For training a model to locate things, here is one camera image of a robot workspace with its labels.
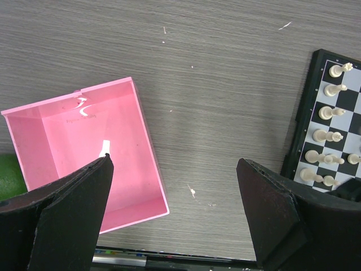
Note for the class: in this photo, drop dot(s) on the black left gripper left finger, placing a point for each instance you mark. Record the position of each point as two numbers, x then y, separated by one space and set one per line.
56 226

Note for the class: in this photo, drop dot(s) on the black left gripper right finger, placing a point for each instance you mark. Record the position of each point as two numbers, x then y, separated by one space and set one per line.
294 227

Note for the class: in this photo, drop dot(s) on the black and white chessboard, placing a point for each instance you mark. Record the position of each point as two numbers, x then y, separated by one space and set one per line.
326 165

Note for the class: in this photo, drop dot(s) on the pink open box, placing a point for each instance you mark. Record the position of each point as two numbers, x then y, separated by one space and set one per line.
58 136

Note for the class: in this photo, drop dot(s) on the white rook piece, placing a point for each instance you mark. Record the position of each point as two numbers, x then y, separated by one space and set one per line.
337 70

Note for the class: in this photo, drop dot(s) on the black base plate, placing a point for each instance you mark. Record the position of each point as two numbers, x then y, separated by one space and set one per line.
110 258

